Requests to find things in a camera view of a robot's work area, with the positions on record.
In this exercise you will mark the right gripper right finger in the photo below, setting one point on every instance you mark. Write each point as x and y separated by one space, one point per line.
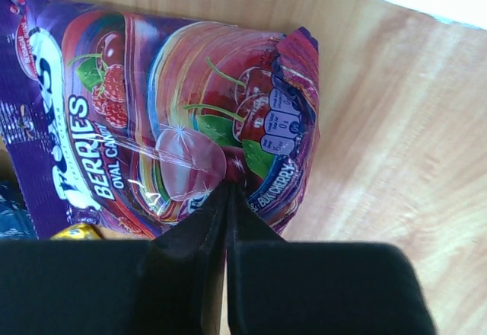
281 287

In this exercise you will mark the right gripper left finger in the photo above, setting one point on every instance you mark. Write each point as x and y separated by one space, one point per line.
169 285

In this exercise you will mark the yellow M&M's packet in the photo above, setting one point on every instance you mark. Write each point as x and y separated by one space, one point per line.
80 231

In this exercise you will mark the purple snack packet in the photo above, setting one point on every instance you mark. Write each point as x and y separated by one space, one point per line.
129 121

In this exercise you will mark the blue Doritos chip bag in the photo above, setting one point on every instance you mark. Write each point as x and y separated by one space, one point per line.
16 222

